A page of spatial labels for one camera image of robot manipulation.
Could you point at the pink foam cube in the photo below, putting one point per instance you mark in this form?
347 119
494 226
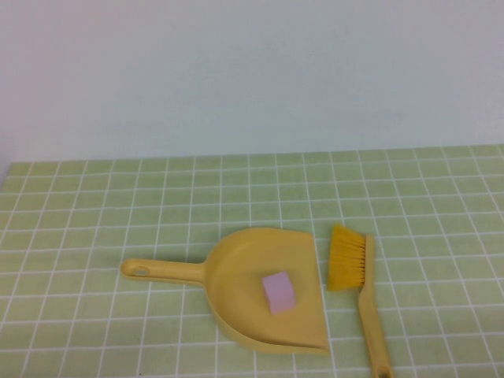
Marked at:
279 293

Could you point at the yellow plastic dustpan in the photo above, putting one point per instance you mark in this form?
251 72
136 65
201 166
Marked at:
232 283

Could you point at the yellow hand brush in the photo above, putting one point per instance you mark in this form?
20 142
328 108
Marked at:
346 260

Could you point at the green checked table mat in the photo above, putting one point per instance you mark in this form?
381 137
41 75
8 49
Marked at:
118 197

